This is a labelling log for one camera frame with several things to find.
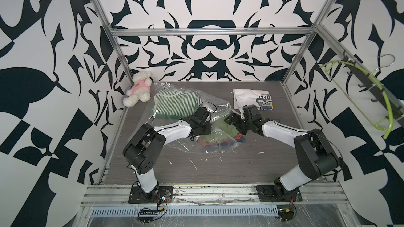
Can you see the white slotted cable duct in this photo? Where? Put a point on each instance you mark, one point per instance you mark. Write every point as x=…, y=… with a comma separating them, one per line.
x=221, y=210

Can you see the white teddy bear pink shirt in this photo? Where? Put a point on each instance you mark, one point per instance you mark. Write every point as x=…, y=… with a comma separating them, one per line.
x=140, y=91

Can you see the green printed t-shirt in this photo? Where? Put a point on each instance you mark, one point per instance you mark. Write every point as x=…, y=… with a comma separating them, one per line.
x=220, y=132

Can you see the aluminium frame rail front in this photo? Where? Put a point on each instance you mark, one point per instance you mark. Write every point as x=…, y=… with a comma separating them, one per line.
x=216, y=194

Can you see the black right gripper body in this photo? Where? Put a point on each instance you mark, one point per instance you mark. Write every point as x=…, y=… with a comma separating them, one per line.
x=241, y=124

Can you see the black connector block left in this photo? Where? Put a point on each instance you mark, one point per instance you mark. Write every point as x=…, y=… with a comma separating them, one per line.
x=147, y=215

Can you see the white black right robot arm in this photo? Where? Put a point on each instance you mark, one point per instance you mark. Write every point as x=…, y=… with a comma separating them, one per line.
x=315, y=154

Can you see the green wire clothes hanger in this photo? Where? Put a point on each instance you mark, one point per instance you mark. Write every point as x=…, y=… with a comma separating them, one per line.
x=384, y=124

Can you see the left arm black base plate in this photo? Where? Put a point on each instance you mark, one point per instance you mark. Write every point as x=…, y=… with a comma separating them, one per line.
x=150, y=194

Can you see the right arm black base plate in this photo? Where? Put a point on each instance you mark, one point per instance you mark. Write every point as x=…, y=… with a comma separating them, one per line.
x=274, y=193

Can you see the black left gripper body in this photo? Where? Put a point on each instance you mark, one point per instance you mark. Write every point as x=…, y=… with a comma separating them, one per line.
x=205, y=129

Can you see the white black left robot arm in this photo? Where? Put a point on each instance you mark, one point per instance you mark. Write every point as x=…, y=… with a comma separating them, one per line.
x=145, y=146

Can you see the green white striped garment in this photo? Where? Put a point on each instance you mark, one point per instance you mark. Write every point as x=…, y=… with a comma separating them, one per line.
x=174, y=103

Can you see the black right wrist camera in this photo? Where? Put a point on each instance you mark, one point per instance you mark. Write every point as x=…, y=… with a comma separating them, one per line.
x=251, y=113

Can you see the red t-shirt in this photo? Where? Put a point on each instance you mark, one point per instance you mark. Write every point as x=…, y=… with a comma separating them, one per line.
x=229, y=143

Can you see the black wall hook rack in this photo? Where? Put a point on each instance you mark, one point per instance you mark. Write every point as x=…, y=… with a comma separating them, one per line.
x=380, y=91

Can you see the aluminium frame back crossbar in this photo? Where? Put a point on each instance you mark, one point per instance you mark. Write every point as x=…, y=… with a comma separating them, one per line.
x=211, y=31

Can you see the black connector block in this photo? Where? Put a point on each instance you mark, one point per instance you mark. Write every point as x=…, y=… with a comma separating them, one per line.
x=147, y=215
x=285, y=215

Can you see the clear plastic vacuum bag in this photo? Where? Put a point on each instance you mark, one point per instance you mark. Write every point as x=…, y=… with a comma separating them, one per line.
x=218, y=108

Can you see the white printed tank top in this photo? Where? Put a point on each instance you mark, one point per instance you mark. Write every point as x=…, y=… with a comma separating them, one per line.
x=245, y=97

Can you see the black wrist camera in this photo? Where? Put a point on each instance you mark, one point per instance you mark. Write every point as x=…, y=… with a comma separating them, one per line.
x=201, y=115
x=251, y=113

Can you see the black connector block right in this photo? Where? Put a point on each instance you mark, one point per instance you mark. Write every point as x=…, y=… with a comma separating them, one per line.
x=285, y=215

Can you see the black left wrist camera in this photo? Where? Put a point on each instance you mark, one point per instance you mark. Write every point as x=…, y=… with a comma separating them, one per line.
x=201, y=115

